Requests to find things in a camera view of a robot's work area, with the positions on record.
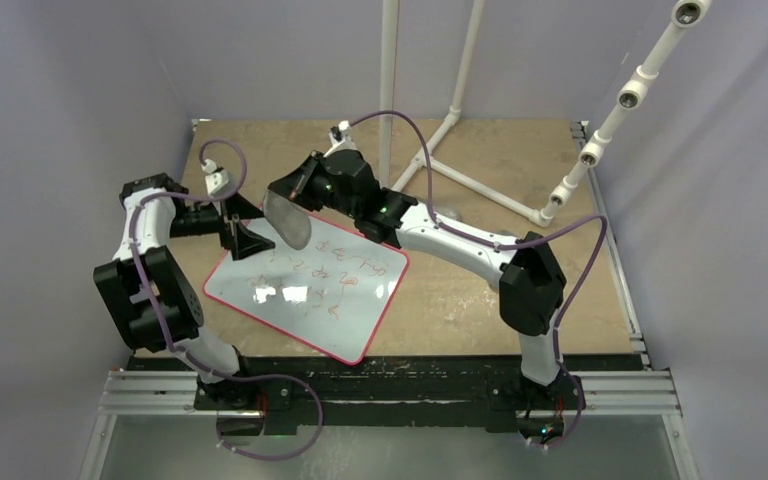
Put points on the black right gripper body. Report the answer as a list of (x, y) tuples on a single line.
[(317, 193)]

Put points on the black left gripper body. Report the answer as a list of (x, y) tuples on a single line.
[(202, 220)]

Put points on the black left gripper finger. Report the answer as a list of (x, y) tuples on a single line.
[(245, 243), (237, 208)]

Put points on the white board with pink rim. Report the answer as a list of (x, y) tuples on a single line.
[(331, 296)]

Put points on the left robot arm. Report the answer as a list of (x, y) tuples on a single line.
[(152, 303)]

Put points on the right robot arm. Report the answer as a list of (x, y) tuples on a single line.
[(525, 273)]

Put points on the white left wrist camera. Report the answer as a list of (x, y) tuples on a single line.
[(219, 182)]

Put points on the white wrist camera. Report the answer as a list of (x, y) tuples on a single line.
[(219, 182), (340, 138)]

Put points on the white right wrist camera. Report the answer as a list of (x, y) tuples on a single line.
[(340, 138)]

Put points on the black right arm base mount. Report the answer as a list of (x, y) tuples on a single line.
[(540, 413)]

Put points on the aluminium frame rails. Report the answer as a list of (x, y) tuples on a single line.
[(581, 447)]

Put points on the white PVC pipe frame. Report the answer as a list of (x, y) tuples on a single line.
[(516, 59)]

